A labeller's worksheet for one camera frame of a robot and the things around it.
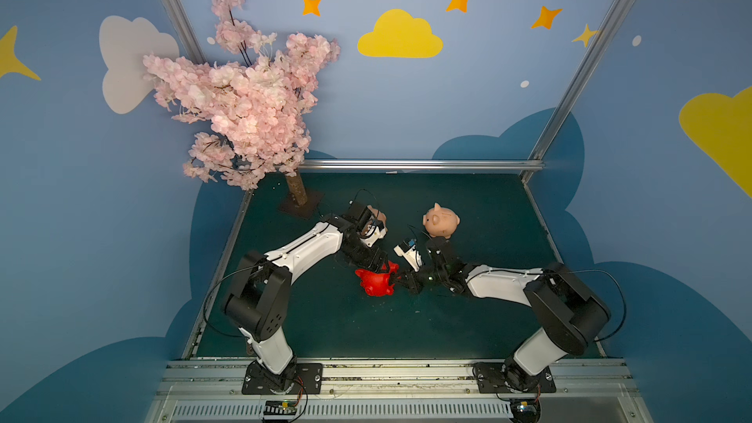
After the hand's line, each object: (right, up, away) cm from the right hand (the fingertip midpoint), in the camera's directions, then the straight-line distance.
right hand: (397, 276), depth 87 cm
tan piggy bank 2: (+15, +16, +9) cm, 24 cm away
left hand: (-6, +4, 0) cm, 7 cm away
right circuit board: (+32, -31, -14) cm, 46 cm away
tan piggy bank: (-5, +18, +12) cm, 22 cm away
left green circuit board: (-31, -30, -14) cm, 45 cm away
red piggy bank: (-6, -2, -3) cm, 7 cm away
